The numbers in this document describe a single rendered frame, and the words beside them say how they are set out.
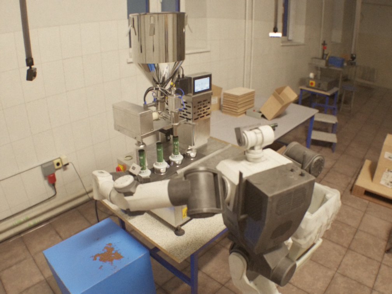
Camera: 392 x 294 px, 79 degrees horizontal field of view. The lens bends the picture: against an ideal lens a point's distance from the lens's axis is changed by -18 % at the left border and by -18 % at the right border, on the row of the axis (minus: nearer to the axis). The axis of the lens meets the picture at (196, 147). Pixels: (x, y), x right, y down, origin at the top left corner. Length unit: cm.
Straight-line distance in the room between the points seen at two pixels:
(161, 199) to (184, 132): 81
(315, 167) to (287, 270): 40
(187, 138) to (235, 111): 150
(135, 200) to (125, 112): 66
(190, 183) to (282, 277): 51
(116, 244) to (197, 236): 50
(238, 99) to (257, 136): 211
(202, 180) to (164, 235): 69
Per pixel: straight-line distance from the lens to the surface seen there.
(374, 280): 259
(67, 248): 176
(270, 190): 83
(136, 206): 95
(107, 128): 299
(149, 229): 154
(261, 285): 128
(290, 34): 675
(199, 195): 85
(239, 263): 116
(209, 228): 153
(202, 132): 171
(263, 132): 95
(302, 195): 91
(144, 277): 175
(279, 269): 112
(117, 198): 102
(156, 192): 91
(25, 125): 262
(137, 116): 141
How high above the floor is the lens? 177
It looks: 25 degrees down
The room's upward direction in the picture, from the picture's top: straight up
